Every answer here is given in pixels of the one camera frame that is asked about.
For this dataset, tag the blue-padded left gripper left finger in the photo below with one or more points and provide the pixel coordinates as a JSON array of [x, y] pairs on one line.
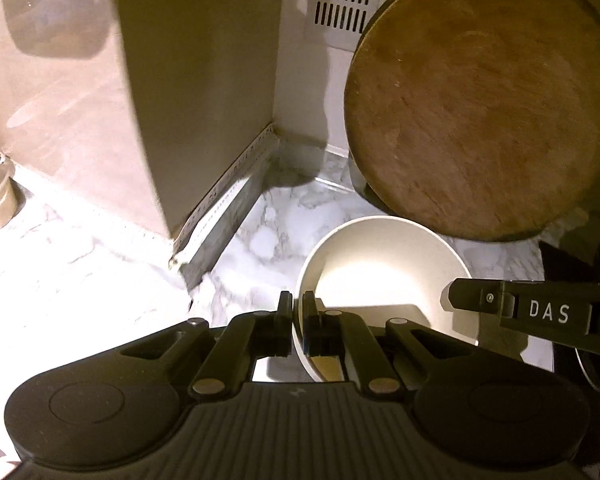
[[249, 337]]

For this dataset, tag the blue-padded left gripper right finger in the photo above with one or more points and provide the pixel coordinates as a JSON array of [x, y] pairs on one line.
[[346, 336]]

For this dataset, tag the cream ceramic bowl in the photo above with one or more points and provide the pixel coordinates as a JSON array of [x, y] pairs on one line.
[[383, 267]]

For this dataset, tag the round wooden cutting board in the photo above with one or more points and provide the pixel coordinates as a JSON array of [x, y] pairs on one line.
[[477, 118]]

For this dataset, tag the beige stacked bowl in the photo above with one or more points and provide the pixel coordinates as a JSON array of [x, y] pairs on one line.
[[8, 198]]

